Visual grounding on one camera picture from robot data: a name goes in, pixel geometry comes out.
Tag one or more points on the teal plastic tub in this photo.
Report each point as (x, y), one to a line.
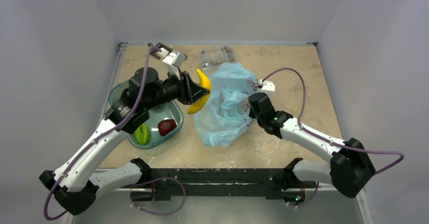
(168, 110)

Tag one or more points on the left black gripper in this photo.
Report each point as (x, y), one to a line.
(195, 90)

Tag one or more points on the yellow fake banana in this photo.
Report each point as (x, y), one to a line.
(199, 92)

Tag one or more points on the clear plastic organizer box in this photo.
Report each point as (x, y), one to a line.
(212, 58)

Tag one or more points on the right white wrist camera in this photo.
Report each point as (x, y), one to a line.
(266, 86)

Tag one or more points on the green fake fruit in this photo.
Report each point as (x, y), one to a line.
(142, 134)

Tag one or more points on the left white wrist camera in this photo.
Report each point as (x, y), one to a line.
(172, 59)

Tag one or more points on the dark metal crank handle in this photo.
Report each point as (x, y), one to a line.
(158, 47)

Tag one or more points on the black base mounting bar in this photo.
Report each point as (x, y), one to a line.
(270, 183)

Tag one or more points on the light blue plastic bag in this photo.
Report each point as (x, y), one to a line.
(225, 116)

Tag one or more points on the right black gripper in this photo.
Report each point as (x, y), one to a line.
(256, 101)

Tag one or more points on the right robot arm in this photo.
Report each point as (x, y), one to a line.
(345, 164)

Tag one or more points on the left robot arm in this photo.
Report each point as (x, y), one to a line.
(76, 185)

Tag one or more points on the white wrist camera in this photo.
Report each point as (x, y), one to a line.
(172, 59)
(266, 86)

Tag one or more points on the red fake apple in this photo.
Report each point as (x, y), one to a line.
(166, 126)

